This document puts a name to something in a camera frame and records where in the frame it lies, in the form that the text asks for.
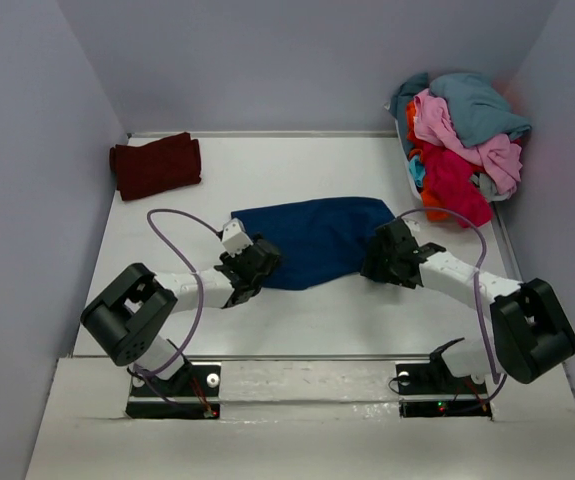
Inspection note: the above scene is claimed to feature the navy blue t shirt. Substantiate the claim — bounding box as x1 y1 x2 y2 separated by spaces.
231 197 394 291

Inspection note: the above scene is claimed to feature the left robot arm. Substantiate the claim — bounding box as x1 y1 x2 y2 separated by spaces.
80 235 281 395

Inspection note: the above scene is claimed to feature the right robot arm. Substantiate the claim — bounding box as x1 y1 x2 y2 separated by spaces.
361 219 575 392

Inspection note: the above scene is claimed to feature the orange t shirt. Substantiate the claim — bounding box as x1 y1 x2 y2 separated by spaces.
406 99 456 209

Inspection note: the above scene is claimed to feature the light blue t shirt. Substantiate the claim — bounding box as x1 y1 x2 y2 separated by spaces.
408 154 426 191

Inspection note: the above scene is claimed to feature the magenta t shirt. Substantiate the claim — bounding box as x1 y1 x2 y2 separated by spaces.
418 141 492 227

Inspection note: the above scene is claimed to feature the folded dark red shirt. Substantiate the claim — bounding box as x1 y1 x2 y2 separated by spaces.
109 132 202 202

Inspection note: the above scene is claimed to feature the light pink t shirt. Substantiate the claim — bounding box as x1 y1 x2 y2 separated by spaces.
412 88 522 196

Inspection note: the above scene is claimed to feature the grey blue t shirt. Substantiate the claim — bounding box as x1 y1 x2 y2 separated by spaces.
389 72 532 147

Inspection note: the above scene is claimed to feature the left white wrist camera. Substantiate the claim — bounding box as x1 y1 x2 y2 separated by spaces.
221 218 253 257

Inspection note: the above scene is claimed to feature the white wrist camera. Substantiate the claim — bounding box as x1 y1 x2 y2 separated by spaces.
221 218 253 257
404 220 421 233

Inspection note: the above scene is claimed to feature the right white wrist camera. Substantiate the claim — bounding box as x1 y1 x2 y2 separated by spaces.
404 220 421 233

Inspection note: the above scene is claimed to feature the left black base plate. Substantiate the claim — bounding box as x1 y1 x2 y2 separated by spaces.
125 362 221 421

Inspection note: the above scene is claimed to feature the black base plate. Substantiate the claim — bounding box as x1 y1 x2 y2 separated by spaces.
388 362 493 419
125 362 221 421

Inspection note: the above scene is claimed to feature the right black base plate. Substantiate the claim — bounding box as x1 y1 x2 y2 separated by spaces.
388 362 493 419

